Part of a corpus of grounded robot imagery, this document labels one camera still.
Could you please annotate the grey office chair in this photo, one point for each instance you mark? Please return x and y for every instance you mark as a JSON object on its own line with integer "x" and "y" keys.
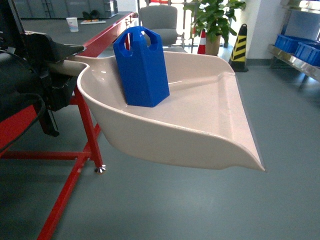
{"x": 162, "y": 19}

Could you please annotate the white paper cup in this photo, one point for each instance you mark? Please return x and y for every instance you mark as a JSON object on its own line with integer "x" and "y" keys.
{"x": 72, "y": 24}

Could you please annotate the blue bin on rack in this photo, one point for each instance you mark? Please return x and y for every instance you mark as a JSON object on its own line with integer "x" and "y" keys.
{"x": 307, "y": 50}

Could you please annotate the red table frame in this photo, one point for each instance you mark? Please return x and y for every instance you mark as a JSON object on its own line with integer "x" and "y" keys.
{"x": 78, "y": 135}

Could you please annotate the yellow black traffic cone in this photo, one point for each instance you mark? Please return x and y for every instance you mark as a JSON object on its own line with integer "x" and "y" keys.
{"x": 237, "y": 59}

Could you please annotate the beige plastic dustpan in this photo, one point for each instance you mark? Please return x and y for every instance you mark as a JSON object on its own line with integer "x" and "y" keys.
{"x": 202, "y": 124}

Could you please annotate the red white traffic cone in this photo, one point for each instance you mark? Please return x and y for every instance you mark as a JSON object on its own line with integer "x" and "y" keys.
{"x": 202, "y": 44}

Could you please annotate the blue plastic part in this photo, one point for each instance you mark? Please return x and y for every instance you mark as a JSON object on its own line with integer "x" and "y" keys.
{"x": 141, "y": 63}

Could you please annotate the steel shelf rack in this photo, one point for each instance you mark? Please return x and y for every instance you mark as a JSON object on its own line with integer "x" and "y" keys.
{"x": 301, "y": 19}

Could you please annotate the potted green plant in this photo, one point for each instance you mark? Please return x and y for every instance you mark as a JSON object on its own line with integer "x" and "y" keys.
{"x": 214, "y": 17}

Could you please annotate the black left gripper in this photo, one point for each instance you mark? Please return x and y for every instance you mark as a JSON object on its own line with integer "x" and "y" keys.
{"x": 26, "y": 78}

